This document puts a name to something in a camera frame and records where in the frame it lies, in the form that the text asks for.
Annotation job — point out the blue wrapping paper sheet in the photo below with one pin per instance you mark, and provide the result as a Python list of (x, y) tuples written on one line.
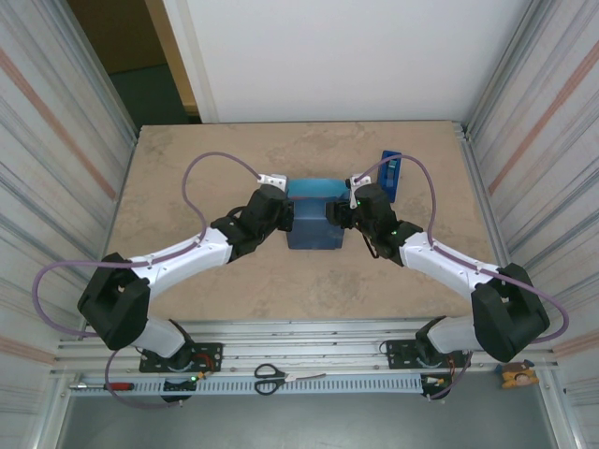
[(313, 224)]

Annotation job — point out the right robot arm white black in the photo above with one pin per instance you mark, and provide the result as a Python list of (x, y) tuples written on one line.
[(449, 266)]

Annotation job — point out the blue tape dispenser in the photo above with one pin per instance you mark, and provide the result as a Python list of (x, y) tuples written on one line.
[(390, 180)]

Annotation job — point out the small yellow toy figure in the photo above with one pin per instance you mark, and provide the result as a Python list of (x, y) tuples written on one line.
[(517, 375)]

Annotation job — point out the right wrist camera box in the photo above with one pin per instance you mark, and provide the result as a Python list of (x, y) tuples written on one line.
[(355, 187)]

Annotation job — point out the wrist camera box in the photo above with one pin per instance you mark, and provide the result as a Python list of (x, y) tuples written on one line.
[(355, 187), (273, 180)]

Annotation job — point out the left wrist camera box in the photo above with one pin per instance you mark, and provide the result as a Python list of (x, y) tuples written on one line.
[(273, 180)]

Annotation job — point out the aluminium rail frame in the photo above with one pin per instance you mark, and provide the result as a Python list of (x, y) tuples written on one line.
[(304, 337)]

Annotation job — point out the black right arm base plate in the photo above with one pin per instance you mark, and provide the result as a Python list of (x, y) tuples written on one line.
[(400, 353)]

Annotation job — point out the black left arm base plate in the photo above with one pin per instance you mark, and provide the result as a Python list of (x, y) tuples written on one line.
[(210, 357)]

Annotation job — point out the white door frame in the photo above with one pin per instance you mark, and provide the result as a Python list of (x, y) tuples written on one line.
[(187, 56)]

